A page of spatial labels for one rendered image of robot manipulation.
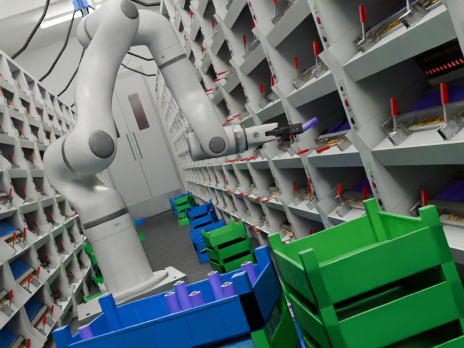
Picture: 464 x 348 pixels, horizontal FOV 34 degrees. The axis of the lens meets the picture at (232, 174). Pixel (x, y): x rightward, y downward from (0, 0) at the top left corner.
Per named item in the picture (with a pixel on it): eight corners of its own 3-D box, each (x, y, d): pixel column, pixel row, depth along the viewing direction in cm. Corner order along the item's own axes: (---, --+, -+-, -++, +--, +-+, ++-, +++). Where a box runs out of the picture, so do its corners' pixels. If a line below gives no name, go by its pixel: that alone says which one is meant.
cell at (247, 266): (252, 304, 119) (239, 264, 119) (254, 300, 121) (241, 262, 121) (263, 300, 119) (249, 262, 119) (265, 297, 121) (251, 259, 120)
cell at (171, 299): (176, 335, 115) (161, 295, 115) (179, 332, 117) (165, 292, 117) (186, 333, 115) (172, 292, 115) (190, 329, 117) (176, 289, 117)
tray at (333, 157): (371, 166, 180) (345, 135, 180) (315, 167, 240) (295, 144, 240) (433, 111, 182) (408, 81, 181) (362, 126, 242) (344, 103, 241)
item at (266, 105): (289, 110, 249) (262, 77, 248) (262, 122, 309) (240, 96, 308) (335, 70, 251) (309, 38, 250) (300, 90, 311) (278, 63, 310)
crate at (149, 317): (69, 384, 110) (50, 332, 110) (117, 340, 130) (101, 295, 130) (263, 329, 103) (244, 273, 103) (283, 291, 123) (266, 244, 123)
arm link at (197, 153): (233, 126, 217) (229, 125, 227) (187, 133, 216) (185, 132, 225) (237, 155, 218) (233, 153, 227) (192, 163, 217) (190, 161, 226)
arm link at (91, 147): (85, 188, 197) (120, 174, 185) (44, 172, 190) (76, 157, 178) (119, 24, 216) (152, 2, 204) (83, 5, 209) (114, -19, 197)
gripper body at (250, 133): (240, 125, 218) (278, 118, 219) (236, 127, 228) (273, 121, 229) (244, 150, 218) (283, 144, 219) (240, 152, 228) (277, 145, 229)
